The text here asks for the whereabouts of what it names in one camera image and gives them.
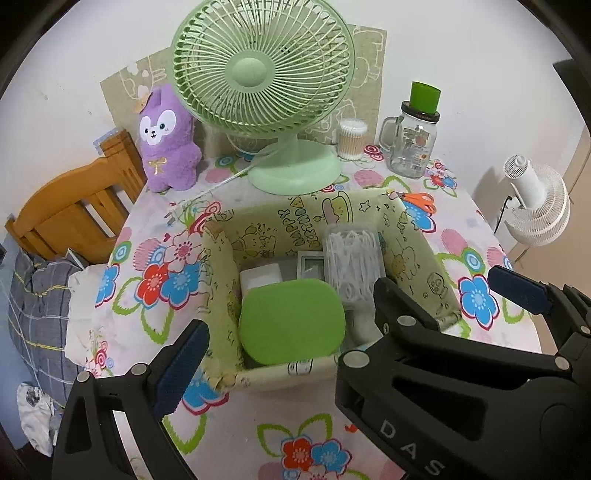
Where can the grey plaid blanket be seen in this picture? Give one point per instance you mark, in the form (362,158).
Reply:
(37,314)

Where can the purple plush toy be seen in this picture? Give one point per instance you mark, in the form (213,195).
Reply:
(168,152)

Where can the floral tablecloth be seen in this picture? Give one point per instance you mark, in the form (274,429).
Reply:
(152,258)

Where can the yellow patterned storage box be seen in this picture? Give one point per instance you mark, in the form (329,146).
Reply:
(415,258)

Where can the white printed cloth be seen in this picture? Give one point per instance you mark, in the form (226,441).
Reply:
(34,415)

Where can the white standing fan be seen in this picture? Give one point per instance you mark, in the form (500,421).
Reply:
(540,207)

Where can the green oval case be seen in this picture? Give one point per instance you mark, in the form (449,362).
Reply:
(291,323)

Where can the green desk fan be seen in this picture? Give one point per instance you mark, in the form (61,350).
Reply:
(258,74)

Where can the blue paper sheet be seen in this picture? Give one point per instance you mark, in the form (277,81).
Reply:
(105,141)

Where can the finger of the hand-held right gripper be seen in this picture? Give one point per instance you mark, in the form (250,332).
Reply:
(415,397)
(519,288)

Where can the clear floss pick box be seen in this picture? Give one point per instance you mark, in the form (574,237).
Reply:
(353,263)

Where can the wooden chair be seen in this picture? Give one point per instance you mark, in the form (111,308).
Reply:
(69,207)

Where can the glass jar with green lid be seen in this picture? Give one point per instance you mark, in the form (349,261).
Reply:
(411,147)

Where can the white square box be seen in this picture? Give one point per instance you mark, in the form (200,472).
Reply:
(261,277)

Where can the white remote control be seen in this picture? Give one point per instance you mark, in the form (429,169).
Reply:
(311,265)

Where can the cotton swab jar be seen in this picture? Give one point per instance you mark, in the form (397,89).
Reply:
(353,141)

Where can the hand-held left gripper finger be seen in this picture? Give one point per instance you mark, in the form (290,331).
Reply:
(180,369)

